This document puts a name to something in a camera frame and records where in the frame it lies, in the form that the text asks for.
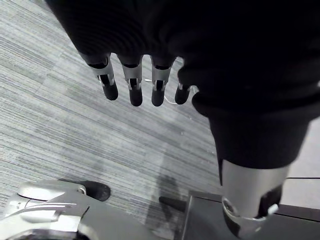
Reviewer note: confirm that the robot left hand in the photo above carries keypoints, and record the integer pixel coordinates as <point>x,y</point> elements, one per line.
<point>225,62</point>

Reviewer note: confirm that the robot dark foot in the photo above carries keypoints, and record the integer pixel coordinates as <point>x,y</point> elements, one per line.
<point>98,191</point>

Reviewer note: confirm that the robot silver leg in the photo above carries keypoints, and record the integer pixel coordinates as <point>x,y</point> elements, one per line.
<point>50,215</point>

